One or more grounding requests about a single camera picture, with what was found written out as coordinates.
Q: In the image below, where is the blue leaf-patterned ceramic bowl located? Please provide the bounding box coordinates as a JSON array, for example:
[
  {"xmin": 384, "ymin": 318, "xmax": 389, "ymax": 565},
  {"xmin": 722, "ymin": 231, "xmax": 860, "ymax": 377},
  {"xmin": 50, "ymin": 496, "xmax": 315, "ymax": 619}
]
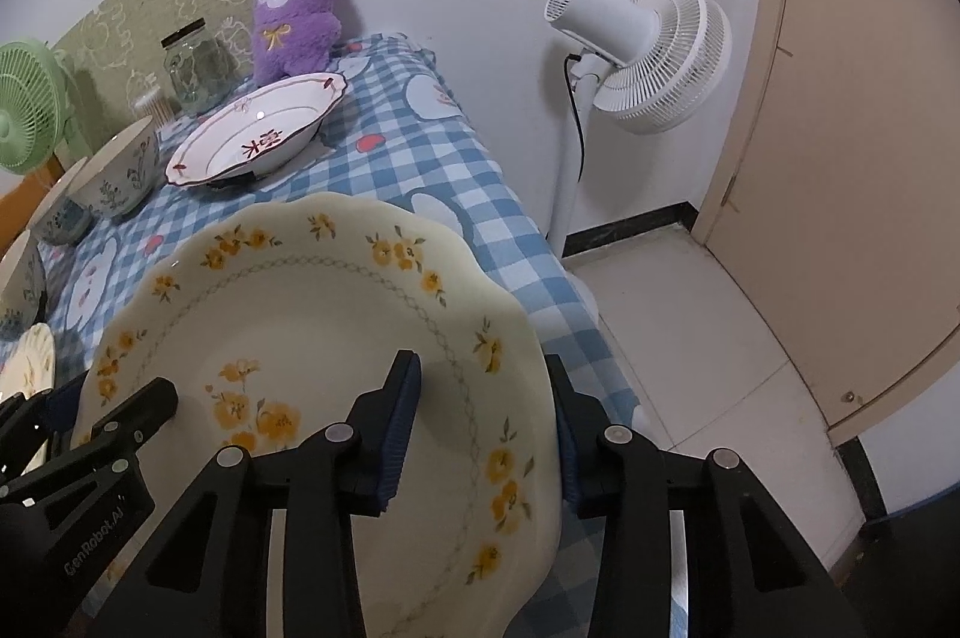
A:
[{"xmin": 73, "ymin": 117, "xmax": 163, "ymax": 221}]

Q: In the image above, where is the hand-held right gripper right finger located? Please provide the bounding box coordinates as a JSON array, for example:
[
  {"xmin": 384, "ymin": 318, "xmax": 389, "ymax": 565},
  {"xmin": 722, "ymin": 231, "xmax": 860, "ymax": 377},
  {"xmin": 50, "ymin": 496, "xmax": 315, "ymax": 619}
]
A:
[{"xmin": 544, "ymin": 353, "xmax": 856, "ymax": 638}]

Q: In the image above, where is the cotton swab container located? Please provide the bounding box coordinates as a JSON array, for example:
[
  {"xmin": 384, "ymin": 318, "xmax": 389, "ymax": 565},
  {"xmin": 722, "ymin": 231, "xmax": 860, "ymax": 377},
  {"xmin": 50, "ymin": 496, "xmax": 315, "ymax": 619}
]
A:
[{"xmin": 131, "ymin": 92, "xmax": 176, "ymax": 127}]

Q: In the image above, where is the wooden bed headboard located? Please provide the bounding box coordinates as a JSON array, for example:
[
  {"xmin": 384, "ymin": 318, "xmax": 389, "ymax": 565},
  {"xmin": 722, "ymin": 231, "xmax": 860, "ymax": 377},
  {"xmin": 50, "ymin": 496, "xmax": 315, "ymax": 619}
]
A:
[{"xmin": 0, "ymin": 154, "xmax": 55, "ymax": 253}]

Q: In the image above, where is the white red-patterned plate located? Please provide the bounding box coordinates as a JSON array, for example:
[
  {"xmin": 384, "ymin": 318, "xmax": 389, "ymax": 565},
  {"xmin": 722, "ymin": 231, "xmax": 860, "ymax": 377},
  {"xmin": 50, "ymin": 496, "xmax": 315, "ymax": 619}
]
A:
[{"xmin": 165, "ymin": 72, "xmax": 350, "ymax": 189}]

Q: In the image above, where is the cream yellow-floral plate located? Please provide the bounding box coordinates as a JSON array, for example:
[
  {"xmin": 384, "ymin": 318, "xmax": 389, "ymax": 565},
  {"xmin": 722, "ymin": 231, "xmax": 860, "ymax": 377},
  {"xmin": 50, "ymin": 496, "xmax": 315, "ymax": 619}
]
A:
[
  {"xmin": 0, "ymin": 323, "xmax": 58, "ymax": 401},
  {"xmin": 71, "ymin": 193, "xmax": 563, "ymax": 638}
]

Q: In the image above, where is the glass jar with black lid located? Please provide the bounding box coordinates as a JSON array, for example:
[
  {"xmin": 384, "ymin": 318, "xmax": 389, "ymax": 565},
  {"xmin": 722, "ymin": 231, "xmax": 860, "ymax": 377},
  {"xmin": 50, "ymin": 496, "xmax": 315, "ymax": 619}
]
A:
[{"xmin": 161, "ymin": 19, "xmax": 238, "ymax": 116}]

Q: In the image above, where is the black fan power cable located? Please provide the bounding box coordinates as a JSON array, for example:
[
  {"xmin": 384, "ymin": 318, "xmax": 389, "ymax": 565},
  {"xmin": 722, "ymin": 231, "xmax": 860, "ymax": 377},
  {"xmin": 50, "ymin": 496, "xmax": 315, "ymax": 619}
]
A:
[{"xmin": 565, "ymin": 53, "xmax": 595, "ymax": 183}]

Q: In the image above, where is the green cartoon-print wall mat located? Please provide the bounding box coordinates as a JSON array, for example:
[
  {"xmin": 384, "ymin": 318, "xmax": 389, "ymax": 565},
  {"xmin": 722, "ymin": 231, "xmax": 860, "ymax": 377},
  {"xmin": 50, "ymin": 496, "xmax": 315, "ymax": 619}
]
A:
[{"xmin": 51, "ymin": 0, "xmax": 268, "ymax": 118}]

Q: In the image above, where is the white standing fan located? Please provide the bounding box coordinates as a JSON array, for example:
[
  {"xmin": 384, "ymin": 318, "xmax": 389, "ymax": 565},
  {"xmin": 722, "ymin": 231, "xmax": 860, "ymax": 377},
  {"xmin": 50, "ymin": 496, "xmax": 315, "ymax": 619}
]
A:
[{"xmin": 544, "ymin": 0, "xmax": 733, "ymax": 258}]

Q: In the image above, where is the green desk fan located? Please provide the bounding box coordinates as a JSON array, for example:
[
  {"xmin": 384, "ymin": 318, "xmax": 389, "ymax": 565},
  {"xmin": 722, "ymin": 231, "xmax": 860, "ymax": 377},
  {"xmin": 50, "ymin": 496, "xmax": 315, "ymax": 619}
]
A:
[{"xmin": 0, "ymin": 37, "xmax": 92, "ymax": 176}]

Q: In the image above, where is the blue checkered tablecloth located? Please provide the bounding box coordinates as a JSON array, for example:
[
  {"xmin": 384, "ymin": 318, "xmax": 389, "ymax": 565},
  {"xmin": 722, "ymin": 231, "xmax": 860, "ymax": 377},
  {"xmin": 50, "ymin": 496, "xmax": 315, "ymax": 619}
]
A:
[{"xmin": 0, "ymin": 32, "xmax": 650, "ymax": 638}]

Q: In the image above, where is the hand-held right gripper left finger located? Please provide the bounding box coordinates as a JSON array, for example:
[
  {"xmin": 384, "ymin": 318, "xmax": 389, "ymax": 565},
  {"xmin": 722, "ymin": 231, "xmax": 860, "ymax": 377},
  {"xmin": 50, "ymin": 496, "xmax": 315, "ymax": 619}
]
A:
[{"xmin": 97, "ymin": 349, "xmax": 422, "ymax": 638}]

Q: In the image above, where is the large green-rimmed ceramic bowl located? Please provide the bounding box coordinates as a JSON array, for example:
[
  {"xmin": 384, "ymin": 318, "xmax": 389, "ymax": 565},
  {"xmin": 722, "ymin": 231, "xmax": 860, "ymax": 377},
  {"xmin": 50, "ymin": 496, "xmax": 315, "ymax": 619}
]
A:
[{"xmin": 0, "ymin": 229, "xmax": 47, "ymax": 341}]

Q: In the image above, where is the purple plush toy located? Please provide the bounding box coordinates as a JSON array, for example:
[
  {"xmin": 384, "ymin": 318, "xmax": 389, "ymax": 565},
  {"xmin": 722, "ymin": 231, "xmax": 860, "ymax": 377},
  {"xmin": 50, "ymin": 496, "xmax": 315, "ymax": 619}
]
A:
[{"xmin": 250, "ymin": 0, "xmax": 346, "ymax": 89}]

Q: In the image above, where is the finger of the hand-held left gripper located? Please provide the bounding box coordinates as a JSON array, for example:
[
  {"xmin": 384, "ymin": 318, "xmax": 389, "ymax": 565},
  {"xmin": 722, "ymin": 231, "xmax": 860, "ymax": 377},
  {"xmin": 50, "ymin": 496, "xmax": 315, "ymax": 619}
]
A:
[
  {"xmin": 71, "ymin": 377, "xmax": 179, "ymax": 504},
  {"xmin": 0, "ymin": 381, "xmax": 82, "ymax": 489}
]

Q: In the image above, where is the beige door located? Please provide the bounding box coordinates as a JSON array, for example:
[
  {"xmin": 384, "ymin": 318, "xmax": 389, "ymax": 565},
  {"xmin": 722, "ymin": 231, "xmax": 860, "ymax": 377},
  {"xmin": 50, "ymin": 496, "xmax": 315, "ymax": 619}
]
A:
[{"xmin": 690, "ymin": 0, "xmax": 960, "ymax": 443}]

